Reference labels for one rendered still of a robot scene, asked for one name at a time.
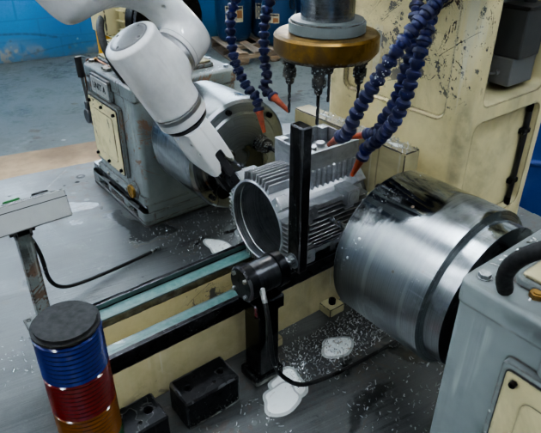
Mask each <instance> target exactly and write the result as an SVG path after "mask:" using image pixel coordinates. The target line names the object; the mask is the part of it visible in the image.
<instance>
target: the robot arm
mask: <svg viewBox="0 0 541 433"><path fill-rule="evenodd" d="M35 1H36V2H37V3H38V4H39V5H40V6H41V7H42V8H44V9H45V10H46V11H47V12H48V13H49V14H50V15H52V16H53V17H54V18H55V19H57V20H58V21H60V22H62V23H63V24H66V25H74V24H77V23H80V22H82V21H85V20H87V19H88V18H89V17H91V16H93V15H96V14H98V13H100V12H101V11H103V10H105V9H111V8H127V9H133V10H135V11H137V12H139V13H141V14H142V15H144V16H146V17H147V18H148V19H149V20H150V21H140V22H136V23H133V24H131V25H130V26H128V27H126V28H124V29H123V30H121V31H120V32H119V33H117V34H116V35H115V36H114V37H113V38H112V39H111V41H110V42H109V44H108V45H107V47H106V58H107V59H108V60H109V62H110V63H111V64H112V66H113V67H114V69H115V70H116V71H117V72H118V73H119V75H120V76H121V77H122V79H123V80H124V81H125V83H126V84H127V85H128V87H129V88H130V89H131V91H132V92H133V94H134V95H135V96H136V97H137V98H138V100H139V101H140V102H141V103H142V105H143V106H144V108H145V109H146V110H147V112H148V113H149V115H150V116H151V117H152V119H153V120H154V121H155V122H156V124H158V126H159V127H160V128H161V130H162V131H163V132H165V133H166V134H168V135H169V136H171V137H173V138H174V139H175V141H176V142H177V144H178V145H179V147H180V148H181V149H182V151H183V152H184V154H185V156H186V157H187V158H188V160H189V161H190V162H192V163H193V164H195V165H196V166H197V167H199V168H201V169H202V170H203V171H204V172H206V173H207V174H210V175H211V176H214V177H215V178H216V180H217V181H218V183H219V184H220V186H221V187H222V189H224V190H226V191H227V192H230V191H231V190H232V189H233V188H234V187H235V186H236V185H237V184H238V183H239V182H240V180H239V178H238V177H237V175H236V174H235V170H234V169H233V167H232V166H231V165H230V163H229V162H228V161H227V159H229V160H230V161H231V162H233V161H234V156H233V154H232V153H231V151H230V149H229V148H228V146H227V145H226V144H225V142H224V141H223V140H222V138H221V136H220V135H219V134H218V132H217V131H216V129H215V128H214V126H213V125H212V124H211V123H210V122H209V121H208V120H207V118H206V117H205V116H206V108H205V102H204V99H203V98H202V96H201V95H200V93H199V92H198V90H197V89H196V87H195V86H194V84H193V83H192V80H191V73H192V71H193V69H194V68H195V67H196V66H197V65H198V63H199V62H200V61H201V59H202V58H203V57H204V55H205V54H206V52H207V51H208V50H209V48H210V35H209V33H208V31H207V29H206V27H205V26H204V24H203V23H202V22H201V21H200V20H199V19H198V17H197V16H196V15H195V14H194V13H193V12H192V11H191V9H190V8H189V7H188V6H187V5H186V4H185V3H184V2H183V1H182V0H35ZM151 21H152V22H151ZM158 29H159V30H158ZM226 158H227V159H226Z"/></svg>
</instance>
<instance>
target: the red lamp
mask: <svg viewBox="0 0 541 433"><path fill-rule="evenodd" d="M43 382H44V384H45V387H46V393H47V395H48V399H49V402H50V405H51V408H52V412H53V413H54V415H55V416H56V417H58V418H60V419H62V420H63V421H67V422H81V421H86V420H89V419H91V418H94V417H96V416H98V415H100V414H101V413H102V412H103V411H105V410H106V409H107V407H108V406H109V405H111V403H112V401H113V399H114V396H115V386H114V381H113V376H112V368H111V364H110V360H109V356H108V362H107V365H106V367H105V368H104V370H103V371H102V372H101V373H100V374H99V375H98V376H97V377H95V378H94V379H93V380H92V381H89V382H87V383H85V384H82V385H80V386H77V387H54V386H52V385H50V384H48V383H47V382H46V381H45V380H44V379H43Z"/></svg>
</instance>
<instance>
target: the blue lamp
mask: <svg viewBox="0 0 541 433"><path fill-rule="evenodd" d="M31 341H32V340H31ZM32 344H33V349H34V352H35V355H36V358H37V361H38V364H39V367H40V372H41V375H42V378H43V379H44V380H45V381H46V382H47V383H48V384H50V385H52V386H54V387H77V386H80V385H82V384H85V383H87V382H89V381H92V380H93V379H94V378H95V377H97V376H98V375H99V374H100V373H101V372H102V371H103V370H104V368H105V367H106V365H107V362H108V352H107V347H106V340H105V335H104V331H103V326H102V322H101V318H100V325H99V327H98V328H97V330H96V331H95V332H94V333H93V334H92V335H91V336H90V337H89V338H87V339H85V340H84V341H82V342H81V344H79V345H76V346H73V347H70V348H67V349H62V350H60V349H49V348H44V347H41V346H39V345H37V344H35V343H34V342H33V341H32Z"/></svg>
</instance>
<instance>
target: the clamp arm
mask: <svg viewBox="0 0 541 433"><path fill-rule="evenodd" d="M312 143H313V127H312V126H310V125H308V124H306V123H303V122H301V121H297V122H294V123H292V124H290V150H289V238H288V255H287V257H289V258H290V257H292V256H293V257H294V258H292V259H291V261H292V263H294V262H296V264H293V266H292V268H291V269H292V270H294V271H295V272H297V273H301V272H303V271H305V270H306V269H307V243H308V232H309V230H310V225H308V222H309V201H310V179H311V159H312ZM291 255H292V256H291Z"/></svg>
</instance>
